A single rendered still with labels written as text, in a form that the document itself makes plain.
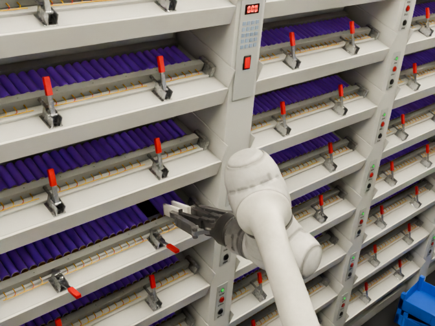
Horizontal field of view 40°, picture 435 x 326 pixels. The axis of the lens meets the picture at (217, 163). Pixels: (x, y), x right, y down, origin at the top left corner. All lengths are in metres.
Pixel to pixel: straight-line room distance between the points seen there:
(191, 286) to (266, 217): 0.65
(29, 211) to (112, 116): 0.25
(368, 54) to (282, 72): 0.38
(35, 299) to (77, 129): 0.38
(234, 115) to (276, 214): 0.45
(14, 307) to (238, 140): 0.65
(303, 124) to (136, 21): 0.72
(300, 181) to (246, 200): 0.77
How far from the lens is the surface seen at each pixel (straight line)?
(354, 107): 1.95
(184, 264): 1.69
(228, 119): 1.46
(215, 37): 1.43
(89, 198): 1.30
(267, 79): 1.52
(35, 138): 1.15
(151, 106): 1.28
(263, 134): 1.64
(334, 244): 2.27
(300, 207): 2.02
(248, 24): 1.41
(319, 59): 1.71
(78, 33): 1.14
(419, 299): 2.96
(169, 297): 1.64
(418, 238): 2.85
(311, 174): 1.90
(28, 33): 1.08
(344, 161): 2.03
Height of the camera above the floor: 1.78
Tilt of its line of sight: 26 degrees down
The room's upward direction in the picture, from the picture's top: 5 degrees clockwise
